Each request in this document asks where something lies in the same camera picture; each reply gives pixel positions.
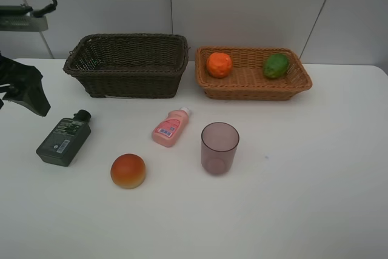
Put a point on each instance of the green lime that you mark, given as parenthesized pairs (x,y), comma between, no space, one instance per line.
(276,66)

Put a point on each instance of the translucent purple plastic cup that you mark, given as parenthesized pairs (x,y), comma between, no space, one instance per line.
(219,142)

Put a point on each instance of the pink lotion bottle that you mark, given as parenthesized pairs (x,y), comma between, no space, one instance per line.
(168,131)

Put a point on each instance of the dark green Mentholatum bottle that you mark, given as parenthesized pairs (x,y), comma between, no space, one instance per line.
(65,140)

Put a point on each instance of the light orange wicker basket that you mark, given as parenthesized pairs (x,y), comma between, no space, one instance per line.
(246,80)

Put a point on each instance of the dark brown wicker basket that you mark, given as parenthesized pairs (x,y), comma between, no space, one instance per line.
(129,65)

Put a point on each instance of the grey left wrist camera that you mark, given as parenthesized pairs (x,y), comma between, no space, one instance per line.
(19,18)

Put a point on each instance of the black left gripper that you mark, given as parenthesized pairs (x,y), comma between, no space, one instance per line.
(22,84)

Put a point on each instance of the round orange bread bun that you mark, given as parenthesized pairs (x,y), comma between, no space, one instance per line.
(128,171)

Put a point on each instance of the orange tangerine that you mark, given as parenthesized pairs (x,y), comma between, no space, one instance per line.
(219,65)

